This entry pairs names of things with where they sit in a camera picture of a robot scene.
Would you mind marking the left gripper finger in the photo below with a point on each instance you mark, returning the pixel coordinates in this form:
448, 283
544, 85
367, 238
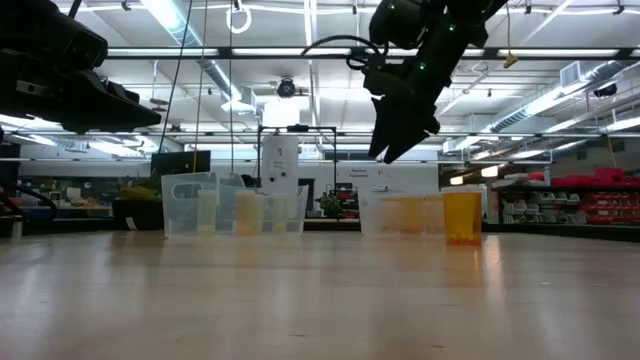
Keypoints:
130, 117
122, 95

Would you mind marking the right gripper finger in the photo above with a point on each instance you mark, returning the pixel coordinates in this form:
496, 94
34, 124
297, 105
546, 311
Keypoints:
384, 125
412, 130

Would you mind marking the wide orange pill bottle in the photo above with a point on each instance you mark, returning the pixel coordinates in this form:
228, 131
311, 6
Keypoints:
412, 215
434, 215
462, 215

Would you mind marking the pale green pill bottle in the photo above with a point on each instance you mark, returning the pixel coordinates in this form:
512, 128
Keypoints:
281, 215
206, 215

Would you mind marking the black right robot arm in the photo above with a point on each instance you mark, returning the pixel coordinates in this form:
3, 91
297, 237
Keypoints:
465, 20

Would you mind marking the clear plastic bin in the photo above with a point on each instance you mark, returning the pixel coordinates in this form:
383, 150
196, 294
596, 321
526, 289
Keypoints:
180, 210
367, 215

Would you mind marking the white LED light bar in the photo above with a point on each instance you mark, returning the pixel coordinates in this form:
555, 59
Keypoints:
290, 52
550, 52
165, 52

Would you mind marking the black monitor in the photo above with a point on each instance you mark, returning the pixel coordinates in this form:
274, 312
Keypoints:
180, 162

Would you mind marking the small green plant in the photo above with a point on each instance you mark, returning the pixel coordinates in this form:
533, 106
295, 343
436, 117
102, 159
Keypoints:
331, 205

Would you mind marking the round black ceiling device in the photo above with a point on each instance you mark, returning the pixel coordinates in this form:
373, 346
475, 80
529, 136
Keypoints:
286, 88

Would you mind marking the yellow hanging connector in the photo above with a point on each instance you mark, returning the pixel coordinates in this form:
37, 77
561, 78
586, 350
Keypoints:
511, 61

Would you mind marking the white cabinet machine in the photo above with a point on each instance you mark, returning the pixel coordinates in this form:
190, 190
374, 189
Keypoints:
280, 155

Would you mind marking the shelf with red bins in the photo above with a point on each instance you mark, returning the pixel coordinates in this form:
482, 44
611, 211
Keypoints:
607, 175

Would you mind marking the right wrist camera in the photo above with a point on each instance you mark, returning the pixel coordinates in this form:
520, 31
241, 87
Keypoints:
397, 25

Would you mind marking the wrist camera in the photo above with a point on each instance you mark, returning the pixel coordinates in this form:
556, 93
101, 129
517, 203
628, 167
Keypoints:
50, 35
397, 25

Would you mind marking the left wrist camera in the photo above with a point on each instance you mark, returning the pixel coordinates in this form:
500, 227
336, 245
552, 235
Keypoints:
50, 35

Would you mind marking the black stand frame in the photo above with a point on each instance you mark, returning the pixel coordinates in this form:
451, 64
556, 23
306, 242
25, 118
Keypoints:
297, 128

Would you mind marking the black aluminium rig frame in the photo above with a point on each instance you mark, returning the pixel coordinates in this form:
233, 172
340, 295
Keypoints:
225, 52

